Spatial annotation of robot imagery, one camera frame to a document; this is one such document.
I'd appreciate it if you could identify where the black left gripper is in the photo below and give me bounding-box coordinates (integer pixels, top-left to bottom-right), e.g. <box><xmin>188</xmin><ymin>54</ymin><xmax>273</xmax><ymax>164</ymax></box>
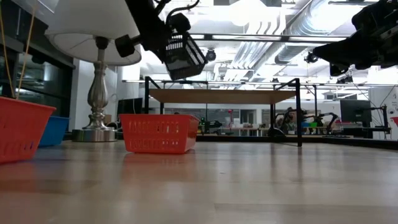
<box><xmin>114</xmin><ymin>9</ymin><xmax>192</xmax><ymax>74</ymax></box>

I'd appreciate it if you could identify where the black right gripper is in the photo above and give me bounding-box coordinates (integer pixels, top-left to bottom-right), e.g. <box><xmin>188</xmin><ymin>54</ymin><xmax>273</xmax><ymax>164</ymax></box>
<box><xmin>312</xmin><ymin>0</ymin><xmax>398</xmax><ymax>70</ymax></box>

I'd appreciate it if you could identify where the black plastic basket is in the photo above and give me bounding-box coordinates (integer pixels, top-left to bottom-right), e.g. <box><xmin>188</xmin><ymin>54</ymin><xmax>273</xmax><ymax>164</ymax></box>
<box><xmin>163</xmin><ymin>30</ymin><xmax>208</xmax><ymax>81</ymax></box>

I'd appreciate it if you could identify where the red plastic basket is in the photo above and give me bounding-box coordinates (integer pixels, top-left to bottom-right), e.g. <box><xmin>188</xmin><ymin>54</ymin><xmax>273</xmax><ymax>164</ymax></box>
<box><xmin>0</xmin><ymin>96</ymin><xmax>57</xmax><ymax>165</ymax></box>
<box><xmin>119</xmin><ymin>113</ymin><xmax>200</xmax><ymax>155</ymax></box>

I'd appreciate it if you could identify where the blue plastic basket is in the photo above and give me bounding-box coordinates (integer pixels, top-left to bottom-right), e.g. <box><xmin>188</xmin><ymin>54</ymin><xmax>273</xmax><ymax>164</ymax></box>
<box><xmin>39</xmin><ymin>116</ymin><xmax>70</xmax><ymax>147</ymax></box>

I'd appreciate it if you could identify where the black monitor on arm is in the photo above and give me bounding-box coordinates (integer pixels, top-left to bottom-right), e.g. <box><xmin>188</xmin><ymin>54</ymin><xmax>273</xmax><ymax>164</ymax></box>
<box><xmin>340</xmin><ymin>99</ymin><xmax>373</xmax><ymax>124</ymax></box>

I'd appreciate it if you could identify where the wooden shelf with black legs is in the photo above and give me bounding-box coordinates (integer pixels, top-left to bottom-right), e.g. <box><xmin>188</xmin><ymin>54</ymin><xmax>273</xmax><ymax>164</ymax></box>
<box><xmin>144</xmin><ymin>76</ymin><xmax>303</xmax><ymax>147</ymax></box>

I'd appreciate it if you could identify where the small black ceiling fixture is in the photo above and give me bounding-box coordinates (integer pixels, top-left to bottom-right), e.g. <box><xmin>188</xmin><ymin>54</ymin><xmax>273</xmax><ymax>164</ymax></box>
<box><xmin>336</xmin><ymin>74</ymin><xmax>354</xmax><ymax>85</ymax></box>

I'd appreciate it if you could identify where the black computer monitor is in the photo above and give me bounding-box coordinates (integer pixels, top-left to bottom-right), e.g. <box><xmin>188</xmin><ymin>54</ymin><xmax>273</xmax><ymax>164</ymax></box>
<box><xmin>116</xmin><ymin>97</ymin><xmax>144</xmax><ymax>125</ymax></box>

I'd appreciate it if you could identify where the background robot with green light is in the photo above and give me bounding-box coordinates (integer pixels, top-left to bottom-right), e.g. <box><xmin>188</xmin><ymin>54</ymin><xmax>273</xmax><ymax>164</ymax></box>
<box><xmin>198</xmin><ymin>116</ymin><xmax>223</xmax><ymax>135</ymax></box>

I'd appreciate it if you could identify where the person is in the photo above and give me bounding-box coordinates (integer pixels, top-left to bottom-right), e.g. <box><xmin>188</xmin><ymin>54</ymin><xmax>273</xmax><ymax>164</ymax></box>
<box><xmin>281</xmin><ymin>107</ymin><xmax>304</xmax><ymax>135</ymax></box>

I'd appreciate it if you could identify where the white lamp shade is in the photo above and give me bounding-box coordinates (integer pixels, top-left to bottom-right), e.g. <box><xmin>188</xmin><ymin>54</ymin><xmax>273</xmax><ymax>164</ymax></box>
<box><xmin>44</xmin><ymin>0</ymin><xmax>143</xmax><ymax>67</ymax></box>

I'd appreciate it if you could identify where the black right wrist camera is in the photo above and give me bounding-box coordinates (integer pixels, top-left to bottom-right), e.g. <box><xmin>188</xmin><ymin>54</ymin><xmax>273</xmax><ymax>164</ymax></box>
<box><xmin>329</xmin><ymin>63</ymin><xmax>349</xmax><ymax>77</ymax></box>

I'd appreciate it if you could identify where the black ceiling camera cluster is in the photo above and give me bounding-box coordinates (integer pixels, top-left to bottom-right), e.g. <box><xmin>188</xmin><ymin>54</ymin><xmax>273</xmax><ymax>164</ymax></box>
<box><xmin>303</xmin><ymin>51</ymin><xmax>320</xmax><ymax>65</ymax></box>

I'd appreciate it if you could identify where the silver ceiling air duct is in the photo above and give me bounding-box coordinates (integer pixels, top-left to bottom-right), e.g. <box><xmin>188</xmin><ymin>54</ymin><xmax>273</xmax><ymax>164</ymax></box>
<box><xmin>273</xmin><ymin>0</ymin><xmax>355</xmax><ymax>65</ymax></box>

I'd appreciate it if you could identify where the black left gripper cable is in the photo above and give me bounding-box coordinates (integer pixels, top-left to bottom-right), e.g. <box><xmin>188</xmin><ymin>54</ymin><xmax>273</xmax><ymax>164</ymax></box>
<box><xmin>155</xmin><ymin>0</ymin><xmax>201</xmax><ymax>26</ymax></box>

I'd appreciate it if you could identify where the black overhead frame bar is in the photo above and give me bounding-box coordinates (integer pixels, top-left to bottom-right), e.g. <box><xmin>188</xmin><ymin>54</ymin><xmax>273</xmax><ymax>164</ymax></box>
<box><xmin>186</xmin><ymin>32</ymin><xmax>351</xmax><ymax>44</ymax></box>

